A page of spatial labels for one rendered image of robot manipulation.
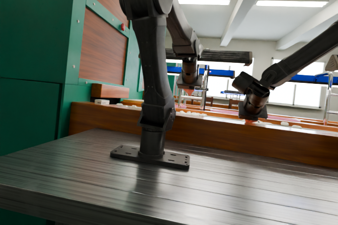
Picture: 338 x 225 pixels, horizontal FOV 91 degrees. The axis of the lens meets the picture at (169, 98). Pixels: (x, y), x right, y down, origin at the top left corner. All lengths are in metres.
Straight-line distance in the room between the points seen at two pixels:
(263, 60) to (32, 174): 6.40
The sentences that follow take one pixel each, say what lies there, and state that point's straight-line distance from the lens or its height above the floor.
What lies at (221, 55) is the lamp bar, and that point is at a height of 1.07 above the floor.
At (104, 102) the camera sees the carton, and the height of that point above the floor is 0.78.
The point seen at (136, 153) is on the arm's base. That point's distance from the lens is 0.45.
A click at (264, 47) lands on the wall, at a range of 6.61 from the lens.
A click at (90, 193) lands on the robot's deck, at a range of 0.32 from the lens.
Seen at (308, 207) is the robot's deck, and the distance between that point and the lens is 0.42.
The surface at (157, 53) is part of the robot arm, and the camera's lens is 0.37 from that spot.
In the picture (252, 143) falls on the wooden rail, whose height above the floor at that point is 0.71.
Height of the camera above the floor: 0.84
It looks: 1 degrees down
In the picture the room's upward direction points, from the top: 6 degrees clockwise
